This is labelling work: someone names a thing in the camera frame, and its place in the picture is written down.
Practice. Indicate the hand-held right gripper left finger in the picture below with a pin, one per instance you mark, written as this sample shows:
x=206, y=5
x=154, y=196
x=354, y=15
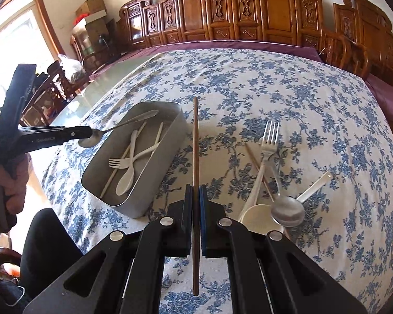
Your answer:
x=187, y=222

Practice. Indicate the blue floral tablecloth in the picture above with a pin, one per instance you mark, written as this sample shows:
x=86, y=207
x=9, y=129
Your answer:
x=249, y=88

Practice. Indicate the clear plastic bag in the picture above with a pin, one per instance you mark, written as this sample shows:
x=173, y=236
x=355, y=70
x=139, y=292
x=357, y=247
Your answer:
x=72, y=70

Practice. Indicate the metal spoon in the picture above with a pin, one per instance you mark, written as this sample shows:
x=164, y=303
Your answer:
x=131, y=122
x=288, y=211

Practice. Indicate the rectangular metal tin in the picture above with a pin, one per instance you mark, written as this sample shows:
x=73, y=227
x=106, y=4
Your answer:
x=163, y=157

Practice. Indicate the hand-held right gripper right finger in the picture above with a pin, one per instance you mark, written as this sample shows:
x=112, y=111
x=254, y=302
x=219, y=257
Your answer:
x=203, y=209

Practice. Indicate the purple armchair cushion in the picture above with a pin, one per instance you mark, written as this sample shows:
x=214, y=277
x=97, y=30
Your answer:
x=386, y=95

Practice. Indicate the large cardboard box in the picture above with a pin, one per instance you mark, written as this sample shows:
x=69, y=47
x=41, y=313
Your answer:
x=95, y=39

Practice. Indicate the person's left hand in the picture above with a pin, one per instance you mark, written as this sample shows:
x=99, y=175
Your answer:
x=14, y=183

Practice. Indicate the brown cardboard box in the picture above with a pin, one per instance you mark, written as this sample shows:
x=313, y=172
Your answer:
x=91, y=5

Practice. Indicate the light wooden chopstick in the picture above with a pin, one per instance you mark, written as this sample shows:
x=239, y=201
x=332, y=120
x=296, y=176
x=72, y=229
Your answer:
x=122, y=162

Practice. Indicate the large white plastic spoon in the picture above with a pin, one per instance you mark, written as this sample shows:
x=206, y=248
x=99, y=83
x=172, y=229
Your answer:
x=257, y=219

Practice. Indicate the metal fork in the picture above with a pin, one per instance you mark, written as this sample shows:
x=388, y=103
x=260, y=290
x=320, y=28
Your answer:
x=270, y=137

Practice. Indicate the dark wooden chair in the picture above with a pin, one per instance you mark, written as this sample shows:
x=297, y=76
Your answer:
x=52, y=88

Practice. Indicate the red cloth bundle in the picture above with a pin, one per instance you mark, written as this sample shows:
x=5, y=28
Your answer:
x=79, y=19

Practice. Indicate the white plastic fork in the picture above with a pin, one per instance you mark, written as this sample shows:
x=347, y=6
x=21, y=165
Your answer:
x=118, y=163

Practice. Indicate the person's black clothing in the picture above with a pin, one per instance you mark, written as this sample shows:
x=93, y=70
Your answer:
x=49, y=252

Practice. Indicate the purple sofa cushion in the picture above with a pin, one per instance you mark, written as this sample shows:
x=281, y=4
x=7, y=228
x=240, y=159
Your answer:
x=216, y=45

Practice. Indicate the small white plastic spoon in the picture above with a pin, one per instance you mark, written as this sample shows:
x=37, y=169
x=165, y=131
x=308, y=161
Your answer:
x=125, y=180

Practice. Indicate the wooden door frame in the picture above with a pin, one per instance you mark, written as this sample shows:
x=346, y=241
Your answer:
x=42, y=13

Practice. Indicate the carved wooden sofa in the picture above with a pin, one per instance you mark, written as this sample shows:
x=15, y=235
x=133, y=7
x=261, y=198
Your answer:
x=222, y=9

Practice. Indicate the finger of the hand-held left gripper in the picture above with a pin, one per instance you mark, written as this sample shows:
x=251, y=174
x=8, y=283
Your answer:
x=72, y=134
x=72, y=127

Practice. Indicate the white flat box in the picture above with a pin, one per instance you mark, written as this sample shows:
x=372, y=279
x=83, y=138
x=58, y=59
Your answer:
x=95, y=18

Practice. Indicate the brown wooden chopstick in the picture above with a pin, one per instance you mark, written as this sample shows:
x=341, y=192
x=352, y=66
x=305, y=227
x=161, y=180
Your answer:
x=195, y=144
x=253, y=160

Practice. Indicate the carved wooden armchair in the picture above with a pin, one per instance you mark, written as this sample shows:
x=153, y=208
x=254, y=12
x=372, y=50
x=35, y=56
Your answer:
x=370, y=32

